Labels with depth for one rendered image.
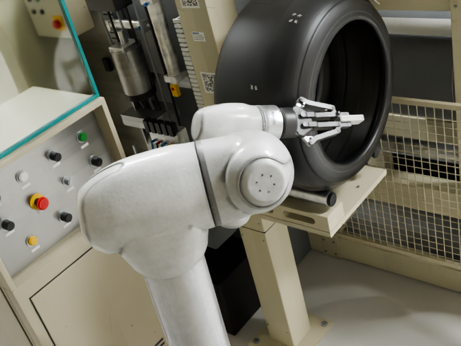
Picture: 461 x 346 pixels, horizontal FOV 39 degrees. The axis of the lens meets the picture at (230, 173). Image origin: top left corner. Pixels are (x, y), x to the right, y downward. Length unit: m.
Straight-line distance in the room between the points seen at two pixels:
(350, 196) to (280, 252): 0.46
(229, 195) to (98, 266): 1.38
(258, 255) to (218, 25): 0.91
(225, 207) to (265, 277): 1.63
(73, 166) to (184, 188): 1.25
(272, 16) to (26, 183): 0.89
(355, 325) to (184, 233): 1.95
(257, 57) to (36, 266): 0.95
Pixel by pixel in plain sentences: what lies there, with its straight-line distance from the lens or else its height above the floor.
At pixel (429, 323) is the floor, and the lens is 2.80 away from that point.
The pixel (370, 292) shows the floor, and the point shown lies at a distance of 2.95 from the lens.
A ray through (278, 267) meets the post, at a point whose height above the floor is 0.43.
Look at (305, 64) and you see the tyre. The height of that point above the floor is 1.37.
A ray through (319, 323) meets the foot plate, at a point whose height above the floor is 0.01.
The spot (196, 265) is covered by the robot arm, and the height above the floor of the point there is 1.42.
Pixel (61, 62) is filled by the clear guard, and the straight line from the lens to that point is 2.04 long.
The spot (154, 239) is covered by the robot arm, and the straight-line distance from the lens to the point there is 0.92.
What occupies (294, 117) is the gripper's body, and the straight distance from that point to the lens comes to 1.55.
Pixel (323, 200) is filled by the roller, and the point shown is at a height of 0.91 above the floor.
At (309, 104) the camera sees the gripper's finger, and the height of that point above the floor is 1.31.
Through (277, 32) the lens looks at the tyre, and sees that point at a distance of 1.73.
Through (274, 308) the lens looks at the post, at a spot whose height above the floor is 0.22.
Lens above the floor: 2.03
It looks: 31 degrees down
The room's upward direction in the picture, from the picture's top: 15 degrees counter-clockwise
